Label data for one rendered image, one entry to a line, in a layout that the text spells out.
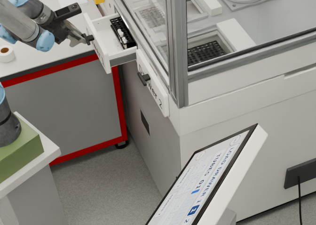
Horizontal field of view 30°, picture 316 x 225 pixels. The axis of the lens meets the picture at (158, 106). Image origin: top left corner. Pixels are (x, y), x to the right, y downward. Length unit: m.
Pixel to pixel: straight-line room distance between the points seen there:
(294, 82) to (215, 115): 0.33
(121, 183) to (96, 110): 0.42
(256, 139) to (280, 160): 0.95
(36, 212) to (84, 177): 0.69
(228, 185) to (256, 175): 1.05
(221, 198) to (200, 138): 0.72
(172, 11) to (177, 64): 0.20
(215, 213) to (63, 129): 1.52
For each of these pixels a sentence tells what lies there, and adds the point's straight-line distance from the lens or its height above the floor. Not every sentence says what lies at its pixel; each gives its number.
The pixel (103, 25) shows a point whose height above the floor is 0.86.
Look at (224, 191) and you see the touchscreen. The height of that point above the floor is 1.19.
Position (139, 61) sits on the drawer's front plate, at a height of 0.89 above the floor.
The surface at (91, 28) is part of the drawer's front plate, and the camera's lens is 2.41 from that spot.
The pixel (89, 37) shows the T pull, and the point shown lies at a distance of 2.39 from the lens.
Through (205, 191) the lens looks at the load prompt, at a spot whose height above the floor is 1.16.
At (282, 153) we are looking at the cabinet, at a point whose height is 0.46.
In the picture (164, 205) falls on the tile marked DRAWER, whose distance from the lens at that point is 1.70.
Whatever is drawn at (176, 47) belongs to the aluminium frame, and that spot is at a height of 1.22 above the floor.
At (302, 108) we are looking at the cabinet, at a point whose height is 0.71.
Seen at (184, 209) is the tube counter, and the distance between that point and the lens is 1.56.
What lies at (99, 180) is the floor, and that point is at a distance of 3.04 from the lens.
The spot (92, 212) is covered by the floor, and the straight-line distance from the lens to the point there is 2.93.
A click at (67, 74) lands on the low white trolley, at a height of 0.65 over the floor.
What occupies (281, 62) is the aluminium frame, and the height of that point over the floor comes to 1.00.
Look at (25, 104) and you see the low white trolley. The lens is 2.69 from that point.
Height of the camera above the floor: 2.41
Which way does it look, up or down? 46 degrees down
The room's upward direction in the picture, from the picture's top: 5 degrees counter-clockwise
